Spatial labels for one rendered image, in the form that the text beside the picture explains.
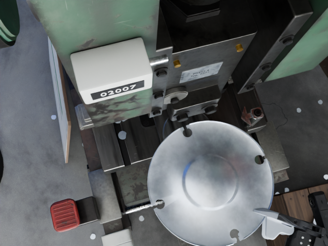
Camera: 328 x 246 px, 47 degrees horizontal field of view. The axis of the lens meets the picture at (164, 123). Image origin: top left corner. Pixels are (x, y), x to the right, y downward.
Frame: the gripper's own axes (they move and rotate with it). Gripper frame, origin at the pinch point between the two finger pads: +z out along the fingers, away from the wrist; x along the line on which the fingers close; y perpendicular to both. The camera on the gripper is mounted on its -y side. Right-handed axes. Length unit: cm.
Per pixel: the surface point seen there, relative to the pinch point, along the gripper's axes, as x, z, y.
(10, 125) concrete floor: 72, 101, -5
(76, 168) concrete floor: 75, 66, 2
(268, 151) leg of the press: 16.0, -0.7, -18.3
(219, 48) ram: -36.4, 19.5, -15.3
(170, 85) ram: -25.8, 25.8, -11.0
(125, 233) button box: 15.3, 27.9, 16.5
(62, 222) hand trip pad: 0.8, 40.6, 19.1
